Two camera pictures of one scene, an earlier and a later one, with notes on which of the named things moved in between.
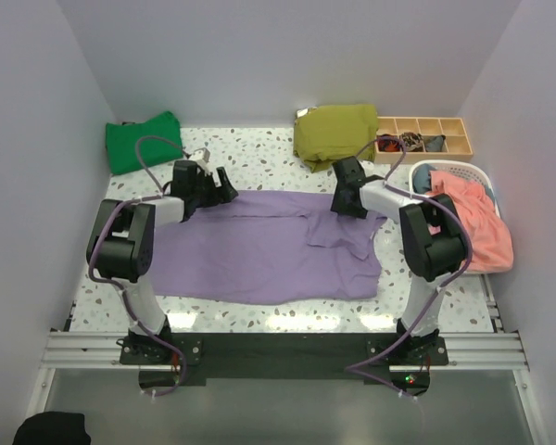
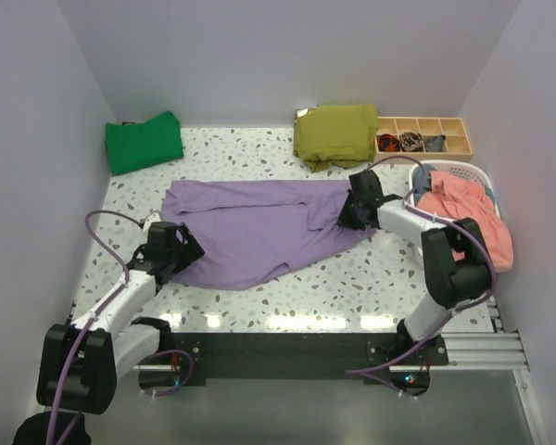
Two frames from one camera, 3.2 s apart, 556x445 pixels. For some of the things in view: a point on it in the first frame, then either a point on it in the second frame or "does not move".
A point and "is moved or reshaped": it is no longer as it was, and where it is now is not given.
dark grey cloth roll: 435,143 does not move
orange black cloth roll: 388,143 does not move
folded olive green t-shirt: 328,134 does not move
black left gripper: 224,194 → 190,251
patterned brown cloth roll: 412,142 does not move
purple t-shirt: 268,247 is moved or reshaped
